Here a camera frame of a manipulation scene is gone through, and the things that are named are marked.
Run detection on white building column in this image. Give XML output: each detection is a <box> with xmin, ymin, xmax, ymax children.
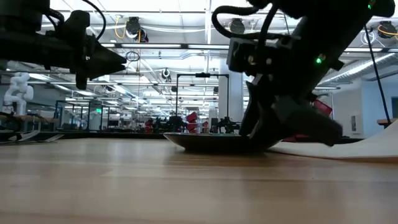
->
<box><xmin>218</xmin><ymin>58</ymin><xmax>244</xmax><ymax>124</ymax></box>

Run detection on small white ring reel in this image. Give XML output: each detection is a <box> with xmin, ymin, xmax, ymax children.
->
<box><xmin>160</xmin><ymin>67</ymin><xmax>172</xmax><ymax>83</ymax></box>

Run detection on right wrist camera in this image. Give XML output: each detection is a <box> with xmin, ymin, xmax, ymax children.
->
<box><xmin>226</xmin><ymin>37</ymin><xmax>280</xmax><ymax>75</ymax></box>

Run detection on wooden desk edge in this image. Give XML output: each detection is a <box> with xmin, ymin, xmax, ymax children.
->
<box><xmin>376</xmin><ymin>118</ymin><xmax>398</xmax><ymax>129</ymax></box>

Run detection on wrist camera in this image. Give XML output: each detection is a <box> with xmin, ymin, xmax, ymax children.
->
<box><xmin>226</xmin><ymin>37</ymin><xmax>280</xmax><ymax>75</ymax></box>
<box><xmin>57</xmin><ymin>10</ymin><xmax>91</xmax><ymax>40</ymax></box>

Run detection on black cable loop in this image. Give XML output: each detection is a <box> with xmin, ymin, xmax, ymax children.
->
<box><xmin>125</xmin><ymin>50</ymin><xmax>141</xmax><ymax>62</ymax></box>

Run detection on black framed work cell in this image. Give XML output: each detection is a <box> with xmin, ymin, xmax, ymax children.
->
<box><xmin>54</xmin><ymin>100</ymin><xmax>111</xmax><ymax>131</ymax></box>

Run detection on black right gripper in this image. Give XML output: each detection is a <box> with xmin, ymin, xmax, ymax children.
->
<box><xmin>239</xmin><ymin>73</ymin><xmax>343</xmax><ymax>147</ymax></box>

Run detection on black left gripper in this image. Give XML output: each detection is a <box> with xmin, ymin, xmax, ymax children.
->
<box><xmin>63</xmin><ymin>34</ymin><xmax>127</xmax><ymax>90</ymax></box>

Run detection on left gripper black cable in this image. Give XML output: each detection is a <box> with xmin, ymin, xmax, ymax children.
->
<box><xmin>80</xmin><ymin>0</ymin><xmax>108</xmax><ymax>41</ymax></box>

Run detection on hanging black cable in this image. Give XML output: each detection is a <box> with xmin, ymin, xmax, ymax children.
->
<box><xmin>363</xmin><ymin>25</ymin><xmax>392</xmax><ymax>126</ymax></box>

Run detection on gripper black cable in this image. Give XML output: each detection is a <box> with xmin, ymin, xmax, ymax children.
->
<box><xmin>80</xmin><ymin>0</ymin><xmax>108</xmax><ymax>41</ymax></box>
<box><xmin>211</xmin><ymin>4</ymin><xmax>280</xmax><ymax>41</ymax></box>

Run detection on ceiling cable reel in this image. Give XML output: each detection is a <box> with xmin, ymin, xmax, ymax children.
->
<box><xmin>114</xmin><ymin>16</ymin><xmax>149</xmax><ymax>44</ymax></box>
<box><xmin>229</xmin><ymin>17</ymin><xmax>246</xmax><ymax>34</ymax></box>
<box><xmin>377</xmin><ymin>20</ymin><xmax>398</xmax><ymax>40</ymax></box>

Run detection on black gantry frame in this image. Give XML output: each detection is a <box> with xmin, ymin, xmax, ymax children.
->
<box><xmin>175</xmin><ymin>72</ymin><xmax>230</xmax><ymax>125</ymax></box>

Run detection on black aluminium table frame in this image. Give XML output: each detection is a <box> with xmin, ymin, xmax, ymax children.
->
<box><xmin>0</xmin><ymin>130</ymin><xmax>366</xmax><ymax>144</ymax></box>

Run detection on long ceiling light strip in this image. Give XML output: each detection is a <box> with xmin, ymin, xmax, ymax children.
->
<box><xmin>101</xmin><ymin>43</ymin><xmax>398</xmax><ymax>53</ymax></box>

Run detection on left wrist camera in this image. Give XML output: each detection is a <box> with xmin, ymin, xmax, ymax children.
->
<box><xmin>57</xmin><ymin>10</ymin><xmax>91</xmax><ymax>40</ymax></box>

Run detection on wooden workbench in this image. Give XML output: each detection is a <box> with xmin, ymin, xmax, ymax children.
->
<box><xmin>0</xmin><ymin>113</ymin><xmax>60</xmax><ymax>133</ymax></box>

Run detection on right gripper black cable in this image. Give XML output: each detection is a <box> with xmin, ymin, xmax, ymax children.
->
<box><xmin>211</xmin><ymin>4</ymin><xmax>280</xmax><ymax>41</ymax></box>

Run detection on red stacked bins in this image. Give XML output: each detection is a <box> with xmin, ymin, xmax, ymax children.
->
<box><xmin>185</xmin><ymin>111</ymin><xmax>210</xmax><ymax>134</ymax></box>

